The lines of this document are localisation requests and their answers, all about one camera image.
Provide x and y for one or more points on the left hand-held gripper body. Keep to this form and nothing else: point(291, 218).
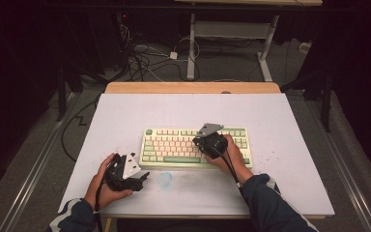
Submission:
point(129, 167)

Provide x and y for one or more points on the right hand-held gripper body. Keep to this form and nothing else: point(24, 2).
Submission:
point(214, 143)

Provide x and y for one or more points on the cream green pink keyboard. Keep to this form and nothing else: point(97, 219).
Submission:
point(167, 145)

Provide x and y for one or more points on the person's right hand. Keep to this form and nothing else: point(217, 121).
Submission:
point(236, 161)

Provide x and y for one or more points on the person's left hand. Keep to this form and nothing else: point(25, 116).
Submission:
point(93, 193)

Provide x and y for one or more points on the white table mat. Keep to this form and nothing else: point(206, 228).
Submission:
point(190, 109)

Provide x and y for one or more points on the small white power adapter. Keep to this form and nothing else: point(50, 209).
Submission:
point(173, 55)

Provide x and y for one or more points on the white-framed desk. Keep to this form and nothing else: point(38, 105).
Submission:
point(191, 48)

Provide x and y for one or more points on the black metal stand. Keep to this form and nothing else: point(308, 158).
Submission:
point(327, 106)

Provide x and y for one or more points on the metal floor rail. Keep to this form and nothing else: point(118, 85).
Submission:
point(344, 174)
point(35, 170)

